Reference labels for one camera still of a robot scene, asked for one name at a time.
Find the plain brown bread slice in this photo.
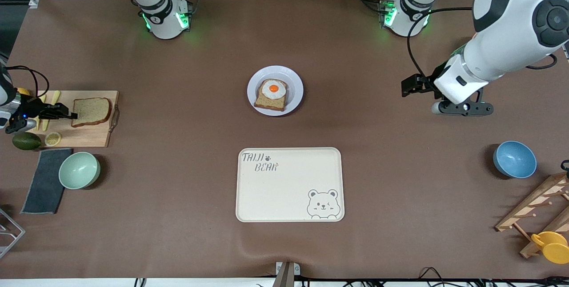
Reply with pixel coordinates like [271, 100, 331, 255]
[71, 97, 112, 128]

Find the white round plate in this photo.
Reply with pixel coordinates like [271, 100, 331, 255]
[247, 65, 305, 116]

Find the yellow plastic knife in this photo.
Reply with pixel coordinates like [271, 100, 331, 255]
[41, 90, 61, 132]

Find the yellow plastic fork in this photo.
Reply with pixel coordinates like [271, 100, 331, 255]
[31, 94, 46, 132]

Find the wooden cutting board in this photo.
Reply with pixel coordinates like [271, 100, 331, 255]
[27, 90, 120, 148]

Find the green avocado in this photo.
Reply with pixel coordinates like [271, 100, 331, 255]
[12, 132, 42, 151]

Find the pale green bowl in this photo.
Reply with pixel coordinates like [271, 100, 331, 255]
[59, 151, 101, 190]

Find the dark grey cloth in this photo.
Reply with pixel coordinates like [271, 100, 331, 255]
[20, 148, 73, 215]

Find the blue bowl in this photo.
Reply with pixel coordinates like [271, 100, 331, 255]
[493, 140, 537, 179]

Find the fried egg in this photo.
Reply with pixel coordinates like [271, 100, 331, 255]
[261, 80, 286, 99]

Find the bread slice under egg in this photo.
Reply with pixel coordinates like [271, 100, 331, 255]
[254, 79, 289, 112]

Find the wooden drying rack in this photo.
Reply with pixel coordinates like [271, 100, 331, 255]
[495, 171, 569, 259]

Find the cream bear-print tray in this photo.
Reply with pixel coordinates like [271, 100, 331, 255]
[236, 147, 345, 223]

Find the brown table mat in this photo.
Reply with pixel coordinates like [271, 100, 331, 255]
[0, 0, 569, 281]

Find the yellow plastic cup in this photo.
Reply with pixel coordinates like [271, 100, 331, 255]
[531, 231, 569, 264]

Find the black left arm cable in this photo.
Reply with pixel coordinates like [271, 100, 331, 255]
[407, 7, 558, 84]

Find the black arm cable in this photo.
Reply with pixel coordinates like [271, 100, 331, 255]
[407, 7, 558, 84]
[4, 66, 49, 99]

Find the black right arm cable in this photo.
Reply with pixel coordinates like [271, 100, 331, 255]
[4, 66, 49, 99]

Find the metal wire rack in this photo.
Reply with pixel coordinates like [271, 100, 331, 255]
[0, 208, 26, 259]

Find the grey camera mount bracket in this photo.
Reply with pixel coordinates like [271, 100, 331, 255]
[272, 261, 301, 287]

